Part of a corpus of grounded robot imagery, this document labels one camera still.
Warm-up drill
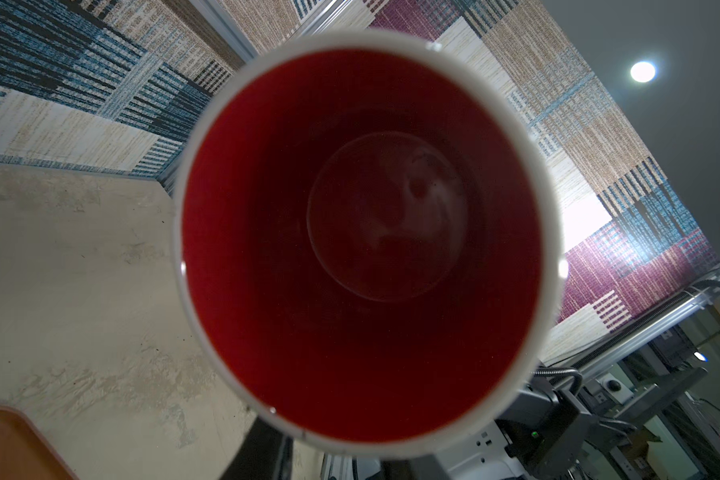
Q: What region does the brown plastic tray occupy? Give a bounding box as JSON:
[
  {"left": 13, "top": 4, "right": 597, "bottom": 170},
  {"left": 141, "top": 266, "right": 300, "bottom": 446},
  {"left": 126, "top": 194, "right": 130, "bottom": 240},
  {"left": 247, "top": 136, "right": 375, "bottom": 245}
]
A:
[{"left": 0, "top": 407, "right": 77, "bottom": 479}]

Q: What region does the white mug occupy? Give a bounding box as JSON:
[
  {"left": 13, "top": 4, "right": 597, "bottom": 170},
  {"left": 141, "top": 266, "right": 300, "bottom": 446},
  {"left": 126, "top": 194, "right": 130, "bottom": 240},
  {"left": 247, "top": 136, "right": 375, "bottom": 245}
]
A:
[{"left": 173, "top": 29, "right": 564, "bottom": 459}]

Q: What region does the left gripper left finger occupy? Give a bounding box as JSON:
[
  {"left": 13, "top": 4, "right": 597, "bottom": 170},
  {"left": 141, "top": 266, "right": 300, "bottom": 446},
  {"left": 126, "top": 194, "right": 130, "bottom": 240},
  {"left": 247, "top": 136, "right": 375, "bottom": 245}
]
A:
[{"left": 220, "top": 418, "right": 293, "bottom": 480}]

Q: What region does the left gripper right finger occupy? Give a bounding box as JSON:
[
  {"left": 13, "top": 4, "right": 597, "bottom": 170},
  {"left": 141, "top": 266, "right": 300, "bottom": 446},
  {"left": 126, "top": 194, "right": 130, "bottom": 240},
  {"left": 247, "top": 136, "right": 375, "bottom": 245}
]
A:
[{"left": 381, "top": 455, "right": 450, "bottom": 480}]

